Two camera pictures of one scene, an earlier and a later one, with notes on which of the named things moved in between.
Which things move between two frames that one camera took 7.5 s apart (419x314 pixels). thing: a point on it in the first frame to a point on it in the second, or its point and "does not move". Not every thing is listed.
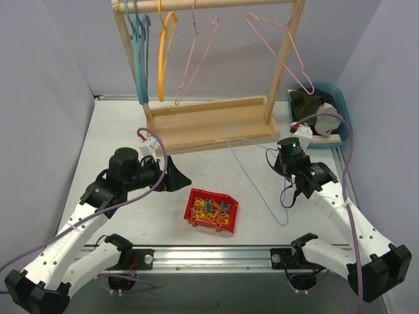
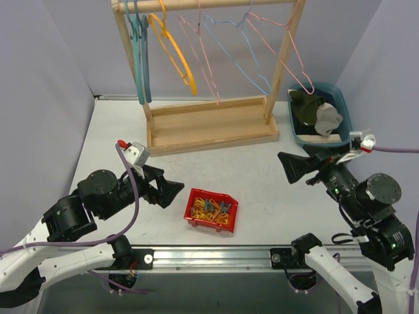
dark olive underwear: x=304 y=104 does not move
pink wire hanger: x=250 y=14 does not move
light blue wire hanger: x=249 y=177 to x=263 y=77
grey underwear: x=325 y=124 does not move
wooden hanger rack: x=179 y=127 does not move
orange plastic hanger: x=167 y=33 to x=191 y=82
